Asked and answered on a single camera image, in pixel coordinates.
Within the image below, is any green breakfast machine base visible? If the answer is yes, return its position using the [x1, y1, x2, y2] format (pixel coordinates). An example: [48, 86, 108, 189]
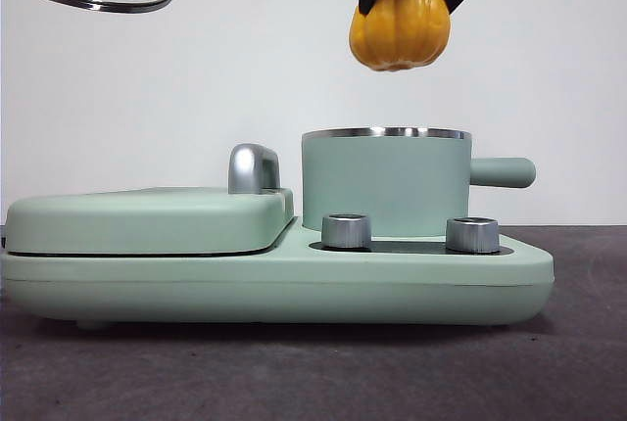
[0, 217, 555, 332]

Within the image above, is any small orange pumpkin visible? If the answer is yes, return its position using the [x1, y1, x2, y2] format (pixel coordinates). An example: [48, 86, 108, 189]
[348, 0, 452, 73]

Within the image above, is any green hinged cover, silver handle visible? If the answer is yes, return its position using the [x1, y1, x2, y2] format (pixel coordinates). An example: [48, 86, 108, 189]
[4, 143, 297, 257]

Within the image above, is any green steamer pot with handle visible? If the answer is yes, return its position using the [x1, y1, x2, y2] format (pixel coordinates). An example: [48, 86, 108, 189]
[300, 126, 538, 238]

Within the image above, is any silver control knob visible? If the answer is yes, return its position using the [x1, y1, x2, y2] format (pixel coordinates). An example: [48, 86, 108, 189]
[445, 216, 501, 254]
[320, 213, 373, 251]

